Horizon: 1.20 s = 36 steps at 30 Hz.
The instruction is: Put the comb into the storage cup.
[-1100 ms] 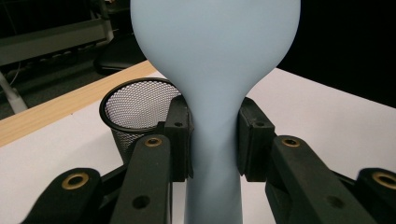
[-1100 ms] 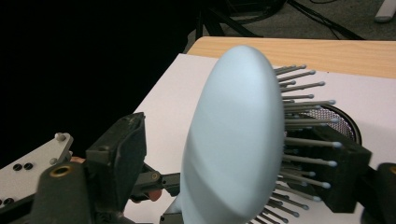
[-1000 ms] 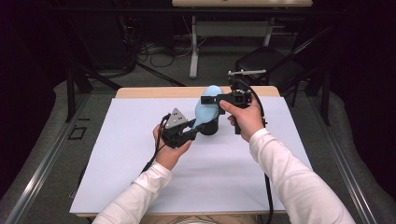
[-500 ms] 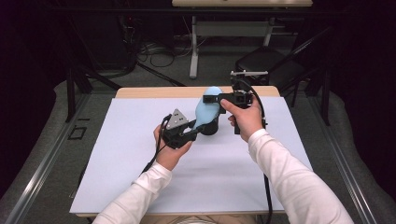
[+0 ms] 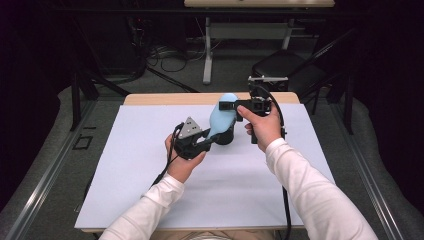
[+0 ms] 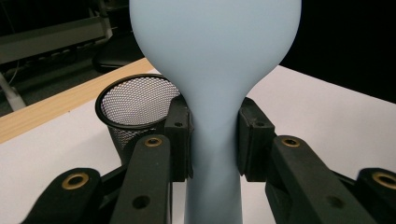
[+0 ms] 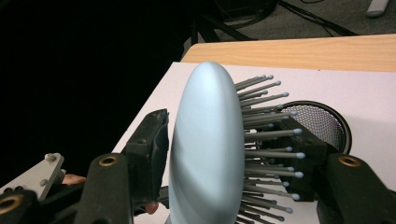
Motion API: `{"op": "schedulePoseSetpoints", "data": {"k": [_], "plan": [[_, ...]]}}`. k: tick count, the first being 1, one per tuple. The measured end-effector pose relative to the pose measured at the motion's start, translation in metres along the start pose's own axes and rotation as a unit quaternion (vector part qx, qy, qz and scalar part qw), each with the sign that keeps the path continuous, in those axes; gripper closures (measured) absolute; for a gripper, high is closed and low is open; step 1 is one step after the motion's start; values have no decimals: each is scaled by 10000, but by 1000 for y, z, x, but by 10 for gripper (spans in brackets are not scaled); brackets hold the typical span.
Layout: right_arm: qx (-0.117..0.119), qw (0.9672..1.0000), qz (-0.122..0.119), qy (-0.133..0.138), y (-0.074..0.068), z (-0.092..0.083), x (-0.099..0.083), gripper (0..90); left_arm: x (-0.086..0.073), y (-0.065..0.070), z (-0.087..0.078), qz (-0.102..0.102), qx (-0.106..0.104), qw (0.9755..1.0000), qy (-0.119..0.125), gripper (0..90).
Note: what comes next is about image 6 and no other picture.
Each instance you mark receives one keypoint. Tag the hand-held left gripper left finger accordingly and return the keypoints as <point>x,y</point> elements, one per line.
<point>178,140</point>

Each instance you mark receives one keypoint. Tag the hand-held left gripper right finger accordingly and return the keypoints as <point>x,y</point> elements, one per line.
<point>253,140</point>

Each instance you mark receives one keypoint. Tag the black mesh pen holder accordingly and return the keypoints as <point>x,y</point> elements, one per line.
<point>134,102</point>

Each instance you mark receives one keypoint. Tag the light blue hairbrush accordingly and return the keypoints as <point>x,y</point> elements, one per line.
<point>214,62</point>

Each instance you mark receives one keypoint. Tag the desk with white metal legs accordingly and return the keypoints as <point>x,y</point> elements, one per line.
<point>46,40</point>

